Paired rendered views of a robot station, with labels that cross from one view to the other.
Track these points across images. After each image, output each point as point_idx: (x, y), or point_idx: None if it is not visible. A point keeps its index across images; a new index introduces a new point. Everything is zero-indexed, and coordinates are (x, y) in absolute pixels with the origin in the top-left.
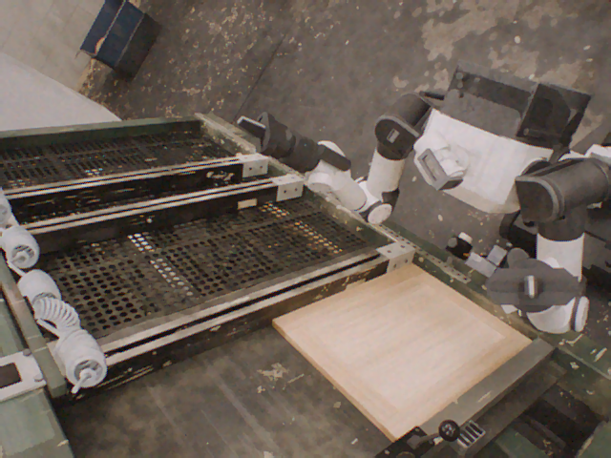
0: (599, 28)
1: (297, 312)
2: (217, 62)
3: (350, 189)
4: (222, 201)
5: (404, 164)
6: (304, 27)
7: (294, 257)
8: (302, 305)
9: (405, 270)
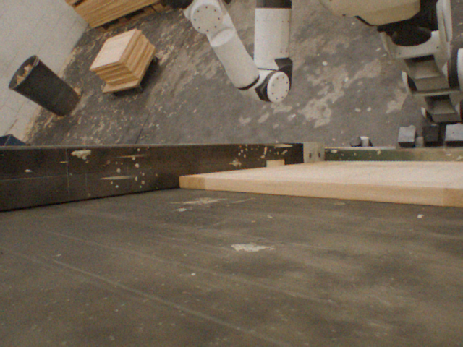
0: (380, 37)
1: (213, 173)
2: None
3: (241, 45)
4: None
5: (290, 20)
6: (158, 113)
7: None
8: (218, 169)
9: (322, 162)
